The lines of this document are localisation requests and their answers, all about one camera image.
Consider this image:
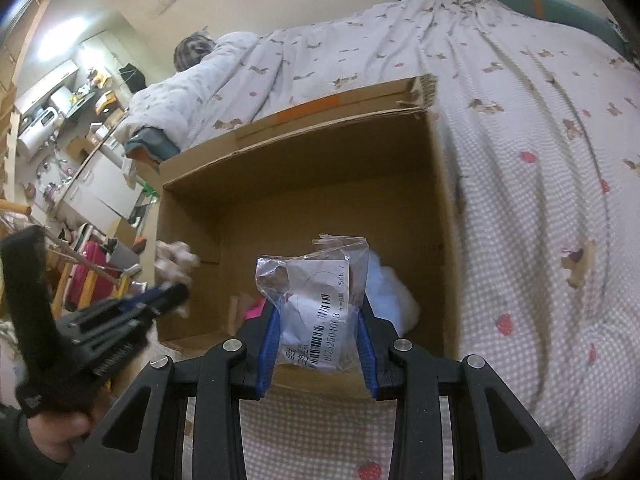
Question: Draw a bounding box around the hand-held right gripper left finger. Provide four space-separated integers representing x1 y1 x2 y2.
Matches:
60 304 282 480

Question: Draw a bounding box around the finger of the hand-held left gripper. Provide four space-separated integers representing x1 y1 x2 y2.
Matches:
114 282 192 320

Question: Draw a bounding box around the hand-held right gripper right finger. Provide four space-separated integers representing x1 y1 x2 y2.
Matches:
356 294 576 480

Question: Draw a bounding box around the clear bag with white cloth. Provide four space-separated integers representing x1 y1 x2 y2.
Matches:
255 232 373 373

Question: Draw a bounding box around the cardboard box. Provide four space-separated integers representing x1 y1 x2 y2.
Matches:
155 75 468 401

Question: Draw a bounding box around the person's left forearm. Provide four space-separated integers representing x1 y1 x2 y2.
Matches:
0 405 66 480

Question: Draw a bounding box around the person's left hand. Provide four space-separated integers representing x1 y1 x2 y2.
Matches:
27 391 114 463

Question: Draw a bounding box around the grey bin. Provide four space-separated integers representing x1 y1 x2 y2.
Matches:
107 242 141 271

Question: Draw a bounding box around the light blue fluffy cloth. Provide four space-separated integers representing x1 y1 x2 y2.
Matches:
367 250 421 336

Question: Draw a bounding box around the pink suitcase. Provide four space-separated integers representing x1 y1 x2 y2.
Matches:
65 240 123 311

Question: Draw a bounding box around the white cabinet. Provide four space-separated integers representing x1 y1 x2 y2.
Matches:
65 150 151 221

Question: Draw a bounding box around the teal and orange bedding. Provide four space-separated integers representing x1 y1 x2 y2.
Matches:
125 127 178 161

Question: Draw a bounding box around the white kitchen appliance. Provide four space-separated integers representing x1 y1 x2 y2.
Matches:
17 107 58 156

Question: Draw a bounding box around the black hanging garment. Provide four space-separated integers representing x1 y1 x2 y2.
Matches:
119 62 146 93

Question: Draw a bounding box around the white printed duvet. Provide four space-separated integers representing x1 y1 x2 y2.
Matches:
127 0 626 156

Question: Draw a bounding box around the teal pillow with orange stripe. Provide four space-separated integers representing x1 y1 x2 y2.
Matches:
482 0 633 56

